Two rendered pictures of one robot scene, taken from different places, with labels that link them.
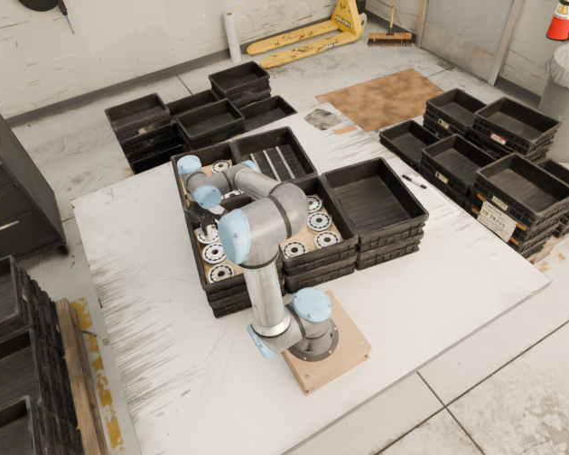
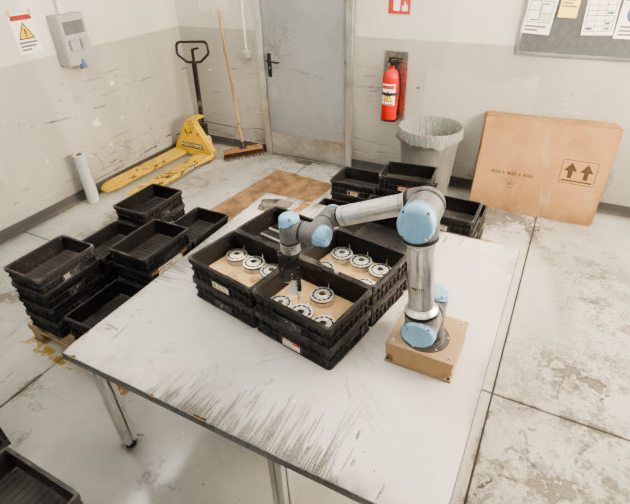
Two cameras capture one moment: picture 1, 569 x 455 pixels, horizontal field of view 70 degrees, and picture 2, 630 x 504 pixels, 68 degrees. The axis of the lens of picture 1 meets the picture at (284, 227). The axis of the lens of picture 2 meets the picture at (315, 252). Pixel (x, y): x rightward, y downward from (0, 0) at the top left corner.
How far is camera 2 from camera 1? 1.09 m
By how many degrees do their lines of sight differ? 31
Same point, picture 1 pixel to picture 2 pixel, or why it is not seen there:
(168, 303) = (272, 383)
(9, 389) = not seen: outside the picture
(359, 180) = (359, 228)
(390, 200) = (394, 233)
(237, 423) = (420, 429)
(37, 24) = not seen: outside the picture
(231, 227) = (422, 209)
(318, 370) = (452, 352)
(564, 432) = (568, 367)
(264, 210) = (429, 196)
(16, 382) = not seen: outside the picture
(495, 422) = (528, 384)
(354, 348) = (459, 328)
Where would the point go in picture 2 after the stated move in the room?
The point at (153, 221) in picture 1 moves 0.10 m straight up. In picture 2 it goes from (188, 330) to (184, 313)
